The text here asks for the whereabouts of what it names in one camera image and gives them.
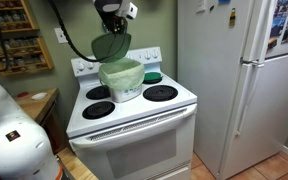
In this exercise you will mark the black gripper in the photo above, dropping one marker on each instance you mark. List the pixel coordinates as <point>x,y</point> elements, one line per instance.
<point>112,20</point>

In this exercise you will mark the green bin lid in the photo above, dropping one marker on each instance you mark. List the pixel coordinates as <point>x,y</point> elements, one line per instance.
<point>110,46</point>

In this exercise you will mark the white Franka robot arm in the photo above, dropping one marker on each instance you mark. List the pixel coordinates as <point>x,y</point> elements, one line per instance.
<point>17,150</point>

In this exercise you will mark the pale green bin liner bag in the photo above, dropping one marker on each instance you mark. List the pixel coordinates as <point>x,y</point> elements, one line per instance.
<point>122,75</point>

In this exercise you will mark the green round pot holder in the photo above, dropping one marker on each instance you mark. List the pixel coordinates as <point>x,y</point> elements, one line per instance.
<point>153,76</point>

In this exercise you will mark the silver metal pot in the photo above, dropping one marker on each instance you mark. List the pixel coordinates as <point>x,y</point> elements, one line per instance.
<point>127,95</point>

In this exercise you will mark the white paper note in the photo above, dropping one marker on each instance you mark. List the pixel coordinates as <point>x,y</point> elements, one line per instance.
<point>200,6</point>

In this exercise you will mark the wooden spice rack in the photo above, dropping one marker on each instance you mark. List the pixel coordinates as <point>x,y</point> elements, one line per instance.
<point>24,56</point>

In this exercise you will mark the small white dish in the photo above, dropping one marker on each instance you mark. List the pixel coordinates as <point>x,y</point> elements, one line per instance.
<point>39,96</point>

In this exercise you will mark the blue fridge magnet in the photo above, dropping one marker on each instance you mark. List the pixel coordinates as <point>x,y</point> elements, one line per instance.
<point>224,1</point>

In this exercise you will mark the white electric stove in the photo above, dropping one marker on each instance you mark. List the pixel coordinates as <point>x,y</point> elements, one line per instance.
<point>134,140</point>

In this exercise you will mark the white refrigerator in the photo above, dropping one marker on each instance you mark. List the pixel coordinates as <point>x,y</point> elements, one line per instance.
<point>217,83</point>

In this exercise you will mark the wooden side counter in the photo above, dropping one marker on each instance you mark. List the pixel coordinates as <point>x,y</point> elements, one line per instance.
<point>34,106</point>

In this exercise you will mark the yellow black fridge magnet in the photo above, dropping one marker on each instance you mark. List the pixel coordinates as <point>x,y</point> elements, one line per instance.
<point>232,17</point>

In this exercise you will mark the small red lid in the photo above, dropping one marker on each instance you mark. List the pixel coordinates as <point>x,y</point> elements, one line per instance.
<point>22,94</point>

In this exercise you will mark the light wooden robot table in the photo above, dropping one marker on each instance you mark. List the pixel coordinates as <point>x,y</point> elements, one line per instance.
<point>75,166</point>

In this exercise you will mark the photo collage on fridge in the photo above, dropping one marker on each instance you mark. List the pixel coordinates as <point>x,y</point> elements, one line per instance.
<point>285,23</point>

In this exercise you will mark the white wall switch plate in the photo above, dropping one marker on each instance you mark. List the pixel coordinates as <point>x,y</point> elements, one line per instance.
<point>60,35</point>

